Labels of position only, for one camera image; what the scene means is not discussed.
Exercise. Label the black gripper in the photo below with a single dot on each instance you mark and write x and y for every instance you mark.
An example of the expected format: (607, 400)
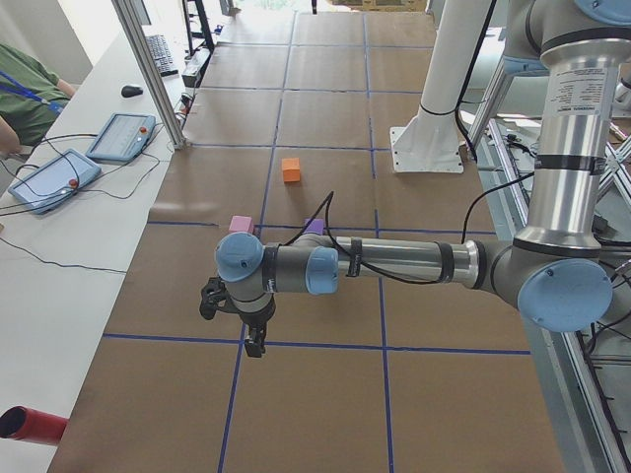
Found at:
(256, 319)

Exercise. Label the orange foam cube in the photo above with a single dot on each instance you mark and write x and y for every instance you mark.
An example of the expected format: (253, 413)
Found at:
(291, 170)

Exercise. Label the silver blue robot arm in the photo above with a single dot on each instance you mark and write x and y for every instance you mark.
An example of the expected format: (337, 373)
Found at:
(253, 272)

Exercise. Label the pink foam cube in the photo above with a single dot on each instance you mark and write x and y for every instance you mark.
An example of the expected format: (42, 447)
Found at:
(241, 224)

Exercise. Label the purple foam cube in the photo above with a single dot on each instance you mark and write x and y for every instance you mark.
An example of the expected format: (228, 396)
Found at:
(314, 226)

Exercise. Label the brown paper table cover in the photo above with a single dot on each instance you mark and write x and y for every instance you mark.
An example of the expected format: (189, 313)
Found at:
(360, 374)

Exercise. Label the red cylinder tube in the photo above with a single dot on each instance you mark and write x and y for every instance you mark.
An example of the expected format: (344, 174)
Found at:
(28, 424)

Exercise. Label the far blue teach pendant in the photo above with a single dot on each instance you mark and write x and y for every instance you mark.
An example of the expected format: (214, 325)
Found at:
(122, 138)

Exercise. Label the blue teach pendant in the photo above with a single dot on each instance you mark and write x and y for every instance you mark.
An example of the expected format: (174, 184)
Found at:
(122, 138)
(55, 182)

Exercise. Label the near blue teach pendant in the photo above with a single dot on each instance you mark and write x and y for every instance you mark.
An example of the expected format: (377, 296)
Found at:
(55, 182)

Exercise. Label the black computer mouse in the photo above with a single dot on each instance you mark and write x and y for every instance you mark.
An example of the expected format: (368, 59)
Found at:
(130, 91)

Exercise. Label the black keyboard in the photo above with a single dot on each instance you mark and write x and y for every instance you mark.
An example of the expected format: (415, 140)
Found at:
(161, 55)

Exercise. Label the person in green shirt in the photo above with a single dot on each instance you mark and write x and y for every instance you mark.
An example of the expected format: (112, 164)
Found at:
(32, 98)

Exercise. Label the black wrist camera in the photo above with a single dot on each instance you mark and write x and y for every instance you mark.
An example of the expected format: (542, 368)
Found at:
(214, 297)

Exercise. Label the aluminium side frame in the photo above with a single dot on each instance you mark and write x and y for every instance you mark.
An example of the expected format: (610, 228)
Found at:
(549, 272)

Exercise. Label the aluminium frame post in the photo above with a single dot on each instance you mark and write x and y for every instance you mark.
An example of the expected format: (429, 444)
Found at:
(133, 30)

